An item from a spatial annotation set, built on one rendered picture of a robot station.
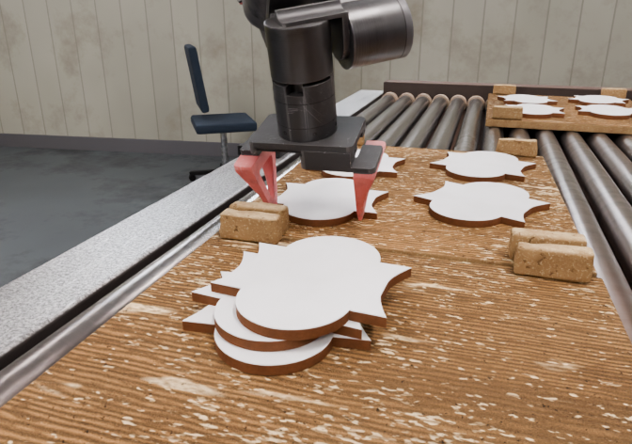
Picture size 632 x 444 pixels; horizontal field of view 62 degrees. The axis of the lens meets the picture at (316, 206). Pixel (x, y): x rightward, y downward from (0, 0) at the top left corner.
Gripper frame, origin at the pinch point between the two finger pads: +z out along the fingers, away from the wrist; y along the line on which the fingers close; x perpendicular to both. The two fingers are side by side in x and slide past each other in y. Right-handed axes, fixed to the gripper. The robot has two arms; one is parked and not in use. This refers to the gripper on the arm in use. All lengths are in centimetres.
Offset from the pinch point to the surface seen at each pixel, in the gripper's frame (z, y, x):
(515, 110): 16, -24, -63
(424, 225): 1.5, -11.4, -0.5
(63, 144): 170, 337, -304
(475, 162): 7.0, -16.2, -24.0
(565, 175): 11.0, -29.0, -28.6
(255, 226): -2.8, 3.5, 7.9
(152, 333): -5.2, 4.5, 23.7
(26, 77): 113, 363, -318
